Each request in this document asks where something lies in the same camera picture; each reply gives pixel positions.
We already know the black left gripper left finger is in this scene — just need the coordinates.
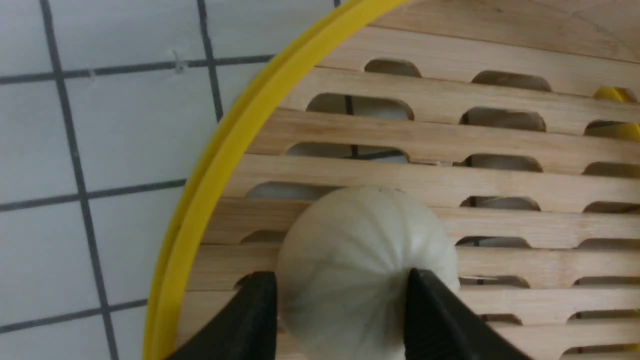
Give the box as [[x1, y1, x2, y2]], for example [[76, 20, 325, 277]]
[[167, 271, 278, 360]]

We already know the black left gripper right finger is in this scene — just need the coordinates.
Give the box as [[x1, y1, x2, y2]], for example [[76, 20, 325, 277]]
[[403, 268, 530, 360]]

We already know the white steamed bun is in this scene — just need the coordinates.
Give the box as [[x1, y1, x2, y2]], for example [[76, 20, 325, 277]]
[[275, 186, 461, 360]]

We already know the yellow rimmed bamboo steamer basket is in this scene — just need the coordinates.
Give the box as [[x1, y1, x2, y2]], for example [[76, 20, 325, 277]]
[[142, 0, 639, 360]]

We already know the white checkered tablecloth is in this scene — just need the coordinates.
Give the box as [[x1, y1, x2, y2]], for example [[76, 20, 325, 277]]
[[0, 0, 341, 360]]

